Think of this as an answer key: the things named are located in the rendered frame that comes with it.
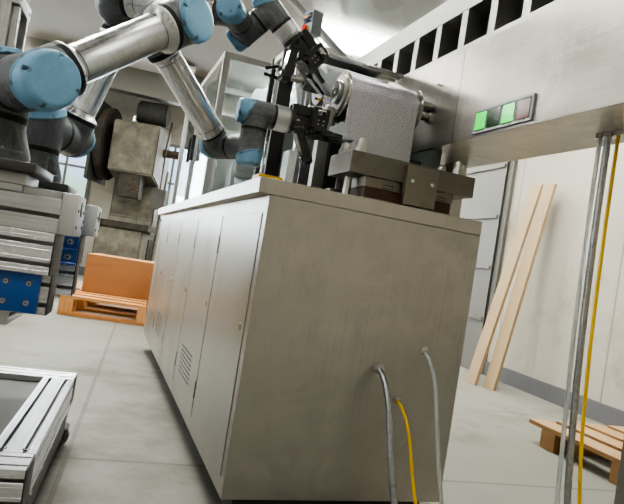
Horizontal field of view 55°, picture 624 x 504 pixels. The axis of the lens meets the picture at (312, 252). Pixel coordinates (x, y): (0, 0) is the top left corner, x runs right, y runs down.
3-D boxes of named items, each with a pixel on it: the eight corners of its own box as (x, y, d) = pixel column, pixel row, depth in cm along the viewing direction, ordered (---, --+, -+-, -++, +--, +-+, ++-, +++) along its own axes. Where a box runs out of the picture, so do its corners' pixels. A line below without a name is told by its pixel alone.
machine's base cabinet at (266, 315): (139, 347, 381) (161, 215, 383) (236, 356, 404) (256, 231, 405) (211, 540, 145) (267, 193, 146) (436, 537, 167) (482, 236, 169)
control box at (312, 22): (297, 35, 240) (301, 11, 241) (310, 41, 244) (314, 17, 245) (307, 31, 235) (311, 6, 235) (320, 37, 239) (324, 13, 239)
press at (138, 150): (160, 293, 775) (193, 96, 780) (61, 280, 743) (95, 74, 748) (159, 285, 905) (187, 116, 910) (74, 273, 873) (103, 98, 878)
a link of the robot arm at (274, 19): (248, 6, 182) (269, -12, 181) (270, 36, 185) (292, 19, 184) (247, 3, 175) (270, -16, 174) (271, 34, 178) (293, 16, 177)
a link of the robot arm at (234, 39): (216, 24, 174) (245, 0, 173) (228, 39, 185) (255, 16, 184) (232, 44, 173) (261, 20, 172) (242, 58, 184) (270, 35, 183)
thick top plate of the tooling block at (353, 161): (327, 175, 175) (330, 155, 175) (442, 200, 189) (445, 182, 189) (349, 170, 160) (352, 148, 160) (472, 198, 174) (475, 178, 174)
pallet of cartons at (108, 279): (226, 323, 572) (234, 274, 573) (227, 338, 481) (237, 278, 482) (82, 303, 552) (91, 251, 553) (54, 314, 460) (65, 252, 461)
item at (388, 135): (338, 162, 181) (348, 103, 181) (405, 177, 189) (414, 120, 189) (339, 162, 180) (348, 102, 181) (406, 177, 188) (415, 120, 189)
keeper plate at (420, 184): (399, 203, 166) (405, 165, 166) (430, 210, 169) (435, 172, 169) (403, 203, 163) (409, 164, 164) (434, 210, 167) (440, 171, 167)
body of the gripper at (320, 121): (333, 111, 175) (295, 101, 171) (328, 139, 175) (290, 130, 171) (323, 115, 182) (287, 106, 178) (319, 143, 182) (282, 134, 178)
